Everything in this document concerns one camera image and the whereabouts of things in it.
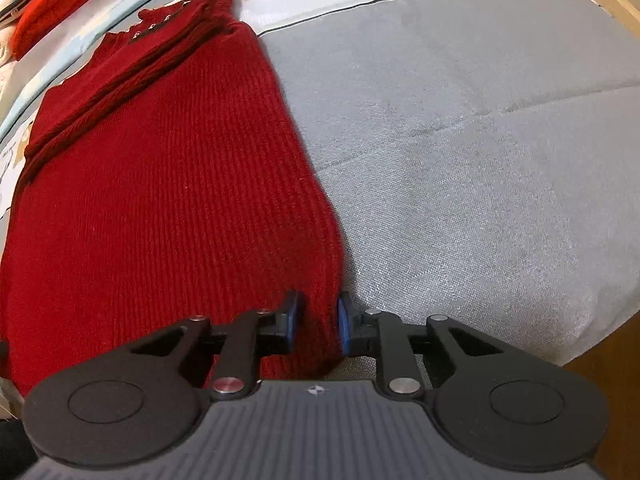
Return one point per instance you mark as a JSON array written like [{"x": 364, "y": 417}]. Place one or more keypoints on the light blue sheet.
[{"x": 75, "y": 35}]

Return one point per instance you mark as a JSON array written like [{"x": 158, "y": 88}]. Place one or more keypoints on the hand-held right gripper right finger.
[{"x": 344, "y": 325}]

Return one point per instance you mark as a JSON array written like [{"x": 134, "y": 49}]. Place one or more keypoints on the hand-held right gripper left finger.
[{"x": 294, "y": 320}]

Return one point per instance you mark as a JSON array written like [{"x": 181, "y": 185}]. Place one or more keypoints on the red duvet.
[{"x": 60, "y": 5}]

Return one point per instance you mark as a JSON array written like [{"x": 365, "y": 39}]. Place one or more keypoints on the red knit sweater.
[{"x": 175, "y": 185}]

